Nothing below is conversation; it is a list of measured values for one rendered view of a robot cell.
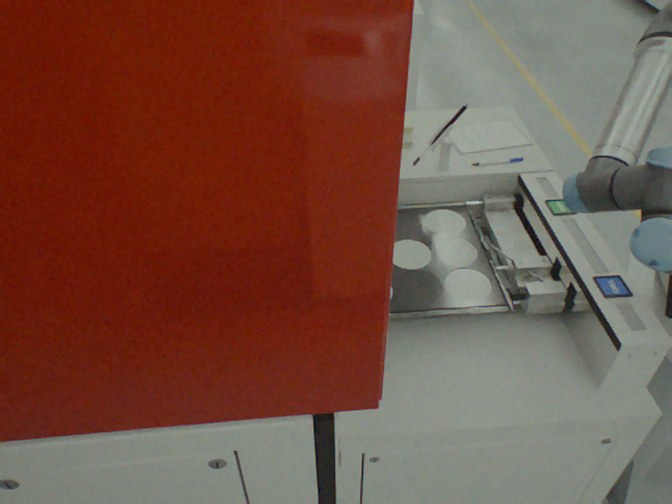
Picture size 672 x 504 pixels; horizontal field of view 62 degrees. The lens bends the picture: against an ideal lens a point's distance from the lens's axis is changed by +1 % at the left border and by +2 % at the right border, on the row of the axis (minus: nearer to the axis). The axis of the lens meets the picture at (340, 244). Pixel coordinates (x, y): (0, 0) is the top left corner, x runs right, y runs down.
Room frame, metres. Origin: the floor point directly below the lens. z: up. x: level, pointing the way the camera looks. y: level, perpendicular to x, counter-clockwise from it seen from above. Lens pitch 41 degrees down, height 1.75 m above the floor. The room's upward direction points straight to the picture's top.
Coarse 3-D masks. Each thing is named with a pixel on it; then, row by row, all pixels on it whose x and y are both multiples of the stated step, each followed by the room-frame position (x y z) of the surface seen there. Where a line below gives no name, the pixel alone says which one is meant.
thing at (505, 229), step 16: (480, 208) 1.15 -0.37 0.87; (496, 224) 1.07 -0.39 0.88; (512, 224) 1.07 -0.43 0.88; (496, 240) 1.01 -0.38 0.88; (512, 240) 1.01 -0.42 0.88; (528, 240) 1.01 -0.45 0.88; (512, 256) 0.95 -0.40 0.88; (528, 256) 0.95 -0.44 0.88; (528, 304) 0.80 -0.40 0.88; (544, 304) 0.80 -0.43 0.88; (560, 304) 0.80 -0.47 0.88
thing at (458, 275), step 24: (408, 216) 1.08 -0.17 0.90; (432, 240) 0.99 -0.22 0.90; (456, 240) 0.99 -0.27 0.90; (432, 264) 0.90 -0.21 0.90; (456, 264) 0.90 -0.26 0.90; (480, 264) 0.90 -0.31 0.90; (408, 288) 0.83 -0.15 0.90; (432, 288) 0.83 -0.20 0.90; (456, 288) 0.83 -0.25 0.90; (480, 288) 0.83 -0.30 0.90
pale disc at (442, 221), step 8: (432, 216) 1.08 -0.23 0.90; (440, 216) 1.08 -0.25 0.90; (448, 216) 1.08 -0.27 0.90; (456, 216) 1.08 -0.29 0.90; (432, 224) 1.05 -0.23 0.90; (440, 224) 1.05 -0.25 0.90; (448, 224) 1.05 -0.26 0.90; (456, 224) 1.05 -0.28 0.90; (464, 224) 1.04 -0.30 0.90; (440, 232) 1.02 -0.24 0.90; (448, 232) 1.01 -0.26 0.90; (456, 232) 1.01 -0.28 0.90
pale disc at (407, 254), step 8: (408, 240) 0.99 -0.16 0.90; (400, 248) 0.96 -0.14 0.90; (408, 248) 0.96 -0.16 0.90; (416, 248) 0.96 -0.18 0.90; (424, 248) 0.96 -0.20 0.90; (400, 256) 0.93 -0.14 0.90; (408, 256) 0.93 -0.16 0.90; (416, 256) 0.93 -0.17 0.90; (424, 256) 0.93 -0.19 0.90; (400, 264) 0.90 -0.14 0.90; (408, 264) 0.90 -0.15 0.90; (416, 264) 0.90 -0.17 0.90; (424, 264) 0.90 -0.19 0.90
